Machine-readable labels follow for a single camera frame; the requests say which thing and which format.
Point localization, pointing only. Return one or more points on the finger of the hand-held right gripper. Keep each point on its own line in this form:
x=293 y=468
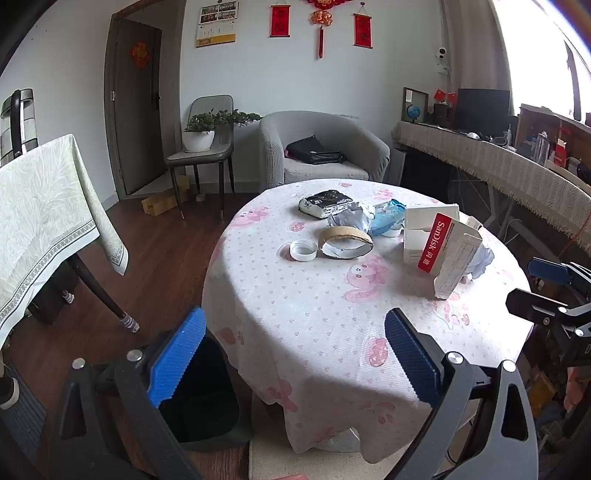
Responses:
x=549 y=271
x=535 y=304

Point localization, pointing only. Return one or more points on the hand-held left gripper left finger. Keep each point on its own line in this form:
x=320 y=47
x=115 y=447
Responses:
x=178 y=360

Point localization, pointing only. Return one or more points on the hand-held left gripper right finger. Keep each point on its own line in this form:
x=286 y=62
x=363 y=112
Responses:
x=411 y=355

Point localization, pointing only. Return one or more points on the black trash bin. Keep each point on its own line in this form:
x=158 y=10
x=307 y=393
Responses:
x=203 y=392

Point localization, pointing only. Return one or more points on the white cardboard box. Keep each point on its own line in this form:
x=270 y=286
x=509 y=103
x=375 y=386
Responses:
x=418 y=226

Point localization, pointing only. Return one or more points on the pale paper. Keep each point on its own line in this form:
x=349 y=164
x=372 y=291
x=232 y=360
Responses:
x=355 y=217

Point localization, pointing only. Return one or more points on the crumpled bluish white paper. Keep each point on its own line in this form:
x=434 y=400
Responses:
x=482 y=261

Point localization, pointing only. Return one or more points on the white printed carton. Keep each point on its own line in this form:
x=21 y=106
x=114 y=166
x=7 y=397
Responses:
x=457 y=267

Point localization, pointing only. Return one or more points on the pink patterned tablecloth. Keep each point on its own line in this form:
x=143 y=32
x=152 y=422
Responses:
x=314 y=314

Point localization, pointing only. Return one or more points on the beige fringed desk cloth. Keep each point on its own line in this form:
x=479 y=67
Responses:
x=508 y=170

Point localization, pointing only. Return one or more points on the red white package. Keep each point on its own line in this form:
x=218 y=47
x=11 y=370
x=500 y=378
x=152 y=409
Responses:
x=431 y=244

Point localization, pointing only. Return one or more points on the beige floor mat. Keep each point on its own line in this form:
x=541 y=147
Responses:
x=272 y=443

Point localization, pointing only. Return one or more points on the wooden shelf with items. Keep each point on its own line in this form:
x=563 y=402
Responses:
x=554 y=138

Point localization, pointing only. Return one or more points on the cardboard tape roll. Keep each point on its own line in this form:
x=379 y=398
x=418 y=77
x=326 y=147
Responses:
x=346 y=233

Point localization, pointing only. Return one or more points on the blue wet wipes pack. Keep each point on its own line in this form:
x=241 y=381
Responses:
x=387 y=216

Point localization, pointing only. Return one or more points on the white round lid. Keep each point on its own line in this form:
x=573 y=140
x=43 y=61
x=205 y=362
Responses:
x=303 y=251

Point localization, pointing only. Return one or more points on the dark shoe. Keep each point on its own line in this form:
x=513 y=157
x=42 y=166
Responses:
x=8 y=392

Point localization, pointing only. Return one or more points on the black monitor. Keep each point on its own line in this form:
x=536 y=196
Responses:
x=482 y=110

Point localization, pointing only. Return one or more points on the black tissue pack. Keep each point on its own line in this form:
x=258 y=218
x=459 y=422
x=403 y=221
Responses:
x=325 y=202

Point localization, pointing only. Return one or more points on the small red flags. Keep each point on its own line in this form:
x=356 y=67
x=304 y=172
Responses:
x=445 y=97

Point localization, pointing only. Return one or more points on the grey chair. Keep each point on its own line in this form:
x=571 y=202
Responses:
x=198 y=157

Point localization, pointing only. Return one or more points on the green white tablecloth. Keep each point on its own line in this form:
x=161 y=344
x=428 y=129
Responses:
x=41 y=207

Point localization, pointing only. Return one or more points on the grey armchair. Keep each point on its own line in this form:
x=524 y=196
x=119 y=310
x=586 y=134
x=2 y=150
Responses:
x=323 y=170

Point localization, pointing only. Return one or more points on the small blue globe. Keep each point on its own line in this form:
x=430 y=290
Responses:
x=414 y=113

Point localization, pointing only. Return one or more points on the potted plant white pot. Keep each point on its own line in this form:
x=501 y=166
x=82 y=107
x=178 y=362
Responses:
x=198 y=138

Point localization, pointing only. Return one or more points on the black bag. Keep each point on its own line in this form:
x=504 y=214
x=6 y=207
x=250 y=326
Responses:
x=314 y=150

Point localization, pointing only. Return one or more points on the beige curtain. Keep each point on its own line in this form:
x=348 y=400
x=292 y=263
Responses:
x=471 y=46

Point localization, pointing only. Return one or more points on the grey door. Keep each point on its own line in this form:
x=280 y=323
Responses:
x=134 y=115

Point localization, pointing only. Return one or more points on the glass electric kettle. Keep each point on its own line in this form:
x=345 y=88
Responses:
x=18 y=124

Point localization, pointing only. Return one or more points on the red door decoration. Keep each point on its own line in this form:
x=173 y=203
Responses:
x=140 y=54

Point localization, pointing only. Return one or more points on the round pedestal table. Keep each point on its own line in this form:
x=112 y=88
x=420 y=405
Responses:
x=339 y=443

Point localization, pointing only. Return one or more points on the wooden picture frame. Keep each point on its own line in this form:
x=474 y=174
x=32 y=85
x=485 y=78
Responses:
x=413 y=97

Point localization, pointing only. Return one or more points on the white security camera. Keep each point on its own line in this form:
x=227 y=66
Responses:
x=442 y=53

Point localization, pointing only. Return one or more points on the wall calendar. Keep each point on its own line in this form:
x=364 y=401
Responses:
x=217 y=25

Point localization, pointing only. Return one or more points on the red knot wall ornament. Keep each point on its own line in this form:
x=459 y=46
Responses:
x=322 y=18

